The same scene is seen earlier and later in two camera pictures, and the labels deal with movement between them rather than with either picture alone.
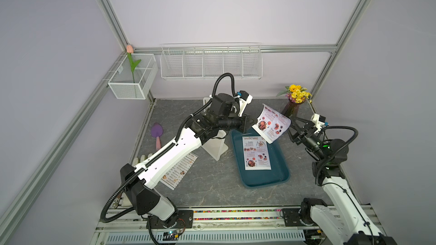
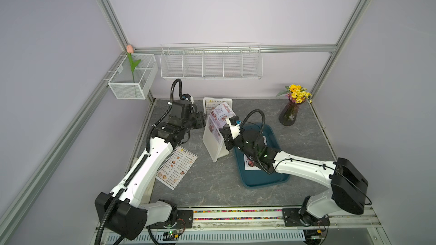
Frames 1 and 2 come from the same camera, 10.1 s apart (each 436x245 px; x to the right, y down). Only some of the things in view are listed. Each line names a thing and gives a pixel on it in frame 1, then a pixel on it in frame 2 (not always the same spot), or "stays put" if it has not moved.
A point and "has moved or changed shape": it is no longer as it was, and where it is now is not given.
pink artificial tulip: x=130 y=50 stays put
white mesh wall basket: x=121 y=83 stays put
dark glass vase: x=290 y=109 stays put
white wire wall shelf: x=207 y=61 stays put
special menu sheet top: x=271 y=124 has moved or changed shape
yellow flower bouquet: x=296 y=93 stays put
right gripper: x=298 y=139 → x=229 y=138
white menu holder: x=216 y=147 stays put
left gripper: x=244 y=125 → x=200 y=119
